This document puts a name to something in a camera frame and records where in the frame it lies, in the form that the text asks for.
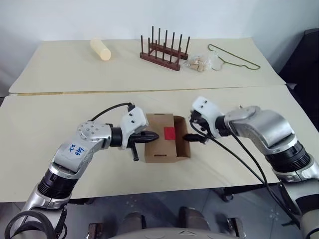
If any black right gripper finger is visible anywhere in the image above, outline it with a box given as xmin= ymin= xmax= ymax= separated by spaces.
xmin=183 ymin=133 xmax=201 ymax=142

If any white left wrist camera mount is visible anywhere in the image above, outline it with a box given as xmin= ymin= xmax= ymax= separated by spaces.
xmin=119 ymin=106 xmax=150 ymax=151

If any cream cylinder roll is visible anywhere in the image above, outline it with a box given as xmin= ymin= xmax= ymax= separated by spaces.
xmin=89 ymin=37 xmax=112 ymax=61

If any olive wire clothes hanger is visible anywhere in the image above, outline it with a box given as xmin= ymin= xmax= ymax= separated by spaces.
xmin=208 ymin=44 xmax=261 ymax=72

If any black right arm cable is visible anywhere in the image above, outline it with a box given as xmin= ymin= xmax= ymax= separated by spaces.
xmin=189 ymin=117 xmax=304 ymax=225

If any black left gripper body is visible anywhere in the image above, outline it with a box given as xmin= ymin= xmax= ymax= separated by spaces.
xmin=128 ymin=133 xmax=145 ymax=162

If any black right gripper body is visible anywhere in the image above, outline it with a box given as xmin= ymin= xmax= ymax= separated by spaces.
xmin=188 ymin=109 xmax=212 ymax=140

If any dark metal foot bracket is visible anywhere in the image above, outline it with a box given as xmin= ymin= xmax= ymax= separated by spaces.
xmin=228 ymin=218 xmax=246 ymax=237

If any dark wooden peg rack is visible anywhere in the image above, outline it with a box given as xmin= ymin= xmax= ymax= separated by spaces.
xmin=139 ymin=25 xmax=191 ymax=72

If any clear bag of wooden blocks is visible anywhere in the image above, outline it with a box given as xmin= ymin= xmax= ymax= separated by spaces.
xmin=185 ymin=56 xmax=212 ymax=73

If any cream table mat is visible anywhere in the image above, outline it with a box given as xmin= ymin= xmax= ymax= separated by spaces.
xmin=8 ymin=37 xmax=287 ymax=95

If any brown cardboard box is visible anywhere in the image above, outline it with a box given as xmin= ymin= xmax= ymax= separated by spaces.
xmin=144 ymin=113 xmax=192 ymax=164

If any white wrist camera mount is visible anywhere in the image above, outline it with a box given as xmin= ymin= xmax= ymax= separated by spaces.
xmin=119 ymin=106 xmax=150 ymax=151
xmin=190 ymin=96 xmax=225 ymax=139

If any red tape patch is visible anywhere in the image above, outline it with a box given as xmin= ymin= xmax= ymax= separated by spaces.
xmin=163 ymin=126 xmax=175 ymax=140

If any black table caster wheel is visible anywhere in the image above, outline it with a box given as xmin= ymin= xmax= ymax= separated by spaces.
xmin=223 ymin=188 xmax=236 ymax=202

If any black chair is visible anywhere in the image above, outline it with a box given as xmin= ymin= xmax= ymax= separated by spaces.
xmin=278 ymin=28 xmax=319 ymax=100

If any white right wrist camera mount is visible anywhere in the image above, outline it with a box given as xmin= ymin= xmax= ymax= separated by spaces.
xmin=190 ymin=96 xmax=225 ymax=139

